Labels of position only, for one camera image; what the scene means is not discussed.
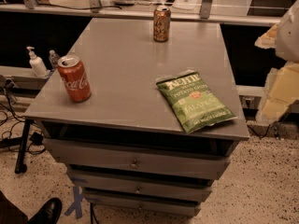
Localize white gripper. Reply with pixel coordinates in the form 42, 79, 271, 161
254, 0, 299, 124

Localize green jalapeno chip bag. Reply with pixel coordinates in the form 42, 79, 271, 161
156, 70, 236, 133

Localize orange patterned soda can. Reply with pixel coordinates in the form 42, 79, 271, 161
153, 6, 171, 42

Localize red Coca-Cola can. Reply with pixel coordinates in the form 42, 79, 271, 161
58, 55, 92, 102

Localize top grey drawer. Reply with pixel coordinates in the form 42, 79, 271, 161
44, 139, 230, 180

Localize grey drawer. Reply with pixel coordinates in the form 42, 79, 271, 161
67, 170, 211, 202
44, 139, 230, 180
84, 191, 201, 217

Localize middle grey drawer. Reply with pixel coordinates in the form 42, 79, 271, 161
67, 170, 211, 202

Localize bottom grey drawer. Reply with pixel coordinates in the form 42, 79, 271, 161
84, 191, 201, 217

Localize clear plastic water bottle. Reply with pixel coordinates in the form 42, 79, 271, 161
49, 49, 60, 70

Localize white pump soap bottle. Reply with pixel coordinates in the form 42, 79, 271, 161
26, 47, 47, 77

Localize black leather shoe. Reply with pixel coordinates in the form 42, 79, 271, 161
28, 197, 62, 224

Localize black table leg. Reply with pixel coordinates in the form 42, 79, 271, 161
15, 119, 32, 174

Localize black floor cables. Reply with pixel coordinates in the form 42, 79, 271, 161
0, 77, 47, 156

